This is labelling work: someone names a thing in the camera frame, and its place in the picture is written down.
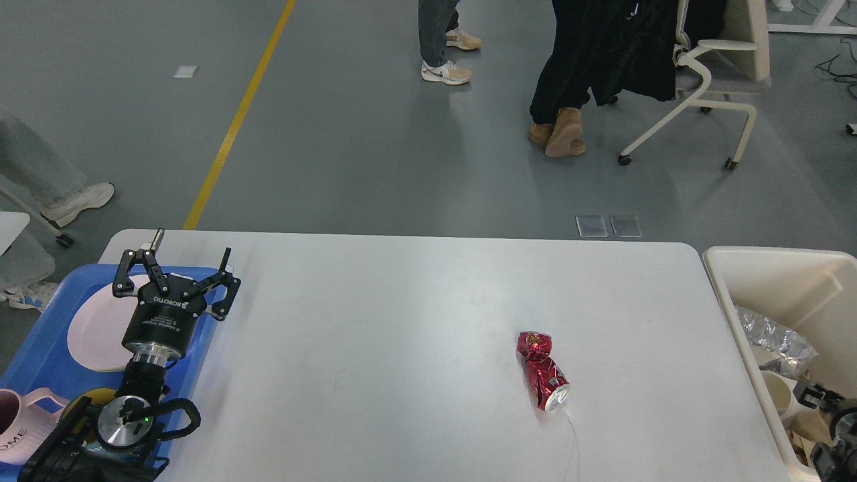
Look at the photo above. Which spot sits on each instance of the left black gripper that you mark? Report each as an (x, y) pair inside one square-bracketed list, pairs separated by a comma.
[(164, 314)]

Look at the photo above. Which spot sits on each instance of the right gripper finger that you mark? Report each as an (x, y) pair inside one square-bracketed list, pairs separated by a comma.
[(815, 396)]

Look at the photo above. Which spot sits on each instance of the white paper cup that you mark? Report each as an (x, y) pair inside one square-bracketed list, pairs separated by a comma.
[(793, 415)]

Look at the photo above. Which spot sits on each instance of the foil sheet front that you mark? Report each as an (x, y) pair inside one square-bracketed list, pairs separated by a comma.
[(775, 347)]

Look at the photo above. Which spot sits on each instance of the pink plate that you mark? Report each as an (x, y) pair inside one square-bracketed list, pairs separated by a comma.
[(99, 325)]

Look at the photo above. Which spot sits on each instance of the pink home mug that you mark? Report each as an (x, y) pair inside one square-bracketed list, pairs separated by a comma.
[(24, 425)]

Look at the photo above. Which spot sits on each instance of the crushed red soda can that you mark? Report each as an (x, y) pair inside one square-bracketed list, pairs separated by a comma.
[(548, 383)]

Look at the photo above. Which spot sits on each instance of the brown paper ball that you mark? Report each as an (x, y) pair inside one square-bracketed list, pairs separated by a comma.
[(802, 447)]

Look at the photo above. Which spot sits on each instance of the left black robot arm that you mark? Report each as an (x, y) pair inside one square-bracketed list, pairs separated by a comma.
[(118, 440)]

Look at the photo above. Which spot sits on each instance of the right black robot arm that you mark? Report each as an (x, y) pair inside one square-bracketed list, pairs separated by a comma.
[(836, 462)]

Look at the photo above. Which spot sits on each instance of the beige plastic bin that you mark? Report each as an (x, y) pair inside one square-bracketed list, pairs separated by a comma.
[(810, 291)]

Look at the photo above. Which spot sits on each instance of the blue plastic tray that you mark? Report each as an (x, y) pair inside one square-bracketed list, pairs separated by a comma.
[(45, 362)]

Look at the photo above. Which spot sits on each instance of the white chair at left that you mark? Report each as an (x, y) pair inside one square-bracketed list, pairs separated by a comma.
[(26, 266)]

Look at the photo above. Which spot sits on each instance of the person in grey trousers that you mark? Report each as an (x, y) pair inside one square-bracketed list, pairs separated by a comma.
[(25, 154)]

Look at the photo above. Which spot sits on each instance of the white office chair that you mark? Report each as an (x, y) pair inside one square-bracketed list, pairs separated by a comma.
[(710, 72)]

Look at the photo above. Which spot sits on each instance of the white desk leg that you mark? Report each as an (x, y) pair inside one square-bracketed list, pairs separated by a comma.
[(812, 17)]

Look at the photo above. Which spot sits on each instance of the person in grey jeans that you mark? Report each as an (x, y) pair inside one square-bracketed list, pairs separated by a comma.
[(438, 28)]

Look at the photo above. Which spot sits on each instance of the person in black clothes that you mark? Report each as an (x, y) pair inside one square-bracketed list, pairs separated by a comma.
[(600, 49)]

